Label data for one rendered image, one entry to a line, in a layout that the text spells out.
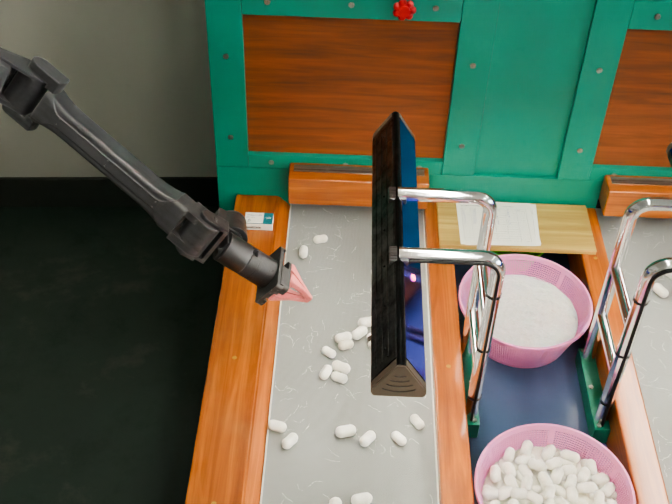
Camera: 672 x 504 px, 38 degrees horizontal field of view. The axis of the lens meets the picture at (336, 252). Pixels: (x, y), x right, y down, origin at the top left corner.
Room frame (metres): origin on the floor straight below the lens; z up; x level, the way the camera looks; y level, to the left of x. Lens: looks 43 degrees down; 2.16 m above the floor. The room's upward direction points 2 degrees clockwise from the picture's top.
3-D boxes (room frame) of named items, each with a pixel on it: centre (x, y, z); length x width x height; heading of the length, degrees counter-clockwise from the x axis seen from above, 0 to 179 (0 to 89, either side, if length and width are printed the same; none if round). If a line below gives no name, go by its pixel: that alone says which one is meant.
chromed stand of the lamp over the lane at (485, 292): (1.21, -0.18, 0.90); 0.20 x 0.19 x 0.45; 0
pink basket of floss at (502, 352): (1.38, -0.38, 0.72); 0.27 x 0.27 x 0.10
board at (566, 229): (1.60, -0.38, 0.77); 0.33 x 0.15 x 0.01; 90
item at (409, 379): (1.21, -0.10, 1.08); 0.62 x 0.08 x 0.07; 0
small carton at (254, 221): (1.58, 0.17, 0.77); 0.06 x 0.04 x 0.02; 90
